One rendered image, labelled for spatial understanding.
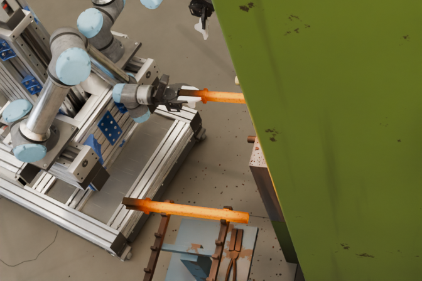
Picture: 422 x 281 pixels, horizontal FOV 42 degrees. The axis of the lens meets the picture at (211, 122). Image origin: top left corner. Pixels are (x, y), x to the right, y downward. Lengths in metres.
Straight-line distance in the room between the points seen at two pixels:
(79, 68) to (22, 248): 1.57
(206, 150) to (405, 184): 1.94
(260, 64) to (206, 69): 2.47
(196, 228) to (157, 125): 1.03
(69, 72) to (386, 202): 1.10
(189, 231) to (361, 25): 1.40
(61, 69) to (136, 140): 1.19
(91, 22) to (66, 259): 1.31
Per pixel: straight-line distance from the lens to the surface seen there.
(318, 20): 0.89
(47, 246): 3.20
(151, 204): 1.91
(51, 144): 2.37
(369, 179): 1.29
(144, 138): 3.01
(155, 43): 3.74
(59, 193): 3.05
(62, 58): 1.91
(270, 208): 2.19
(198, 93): 2.01
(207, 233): 2.11
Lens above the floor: 2.53
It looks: 52 degrees down
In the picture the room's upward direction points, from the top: 24 degrees counter-clockwise
